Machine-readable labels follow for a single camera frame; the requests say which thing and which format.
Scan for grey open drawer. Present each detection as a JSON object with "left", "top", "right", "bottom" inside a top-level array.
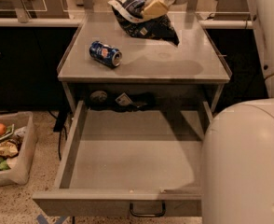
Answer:
[{"left": 33, "top": 102, "right": 212, "bottom": 217}]

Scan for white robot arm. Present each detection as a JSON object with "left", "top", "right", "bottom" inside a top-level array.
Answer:
[{"left": 201, "top": 0, "right": 274, "bottom": 224}]

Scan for clear plastic bin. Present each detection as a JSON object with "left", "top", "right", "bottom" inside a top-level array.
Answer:
[{"left": 0, "top": 112, "right": 37, "bottom": 187}]

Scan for dark items behind drawer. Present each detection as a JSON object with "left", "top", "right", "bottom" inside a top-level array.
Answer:
[{"left": 87, "top": 91, "right": 156, "bottom": 112}]

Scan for grey counter cabinet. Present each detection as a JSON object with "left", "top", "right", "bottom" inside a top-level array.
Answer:
[{"left": 58, "top": 12, "right": 231, "bottom": 109}]

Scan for blue soda can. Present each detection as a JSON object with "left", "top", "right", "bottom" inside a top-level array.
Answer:
[{"left": 89, "top": 41, "right": 122, "bottom": 68}]

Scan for blue chip bag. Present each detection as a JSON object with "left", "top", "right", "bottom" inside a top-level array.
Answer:
[{"left": 108, "top": 0, "right": 180, "bottom": 46}]

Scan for tan snack bag in bin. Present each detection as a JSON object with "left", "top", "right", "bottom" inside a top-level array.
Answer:
[{"left": 0, "top": 142, "right": 19, "bottom": 157}]

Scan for black drawer handle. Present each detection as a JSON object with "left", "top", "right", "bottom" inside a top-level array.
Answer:
[{"left": 130, "top": 203, "right": 166, "bottom": 217}]

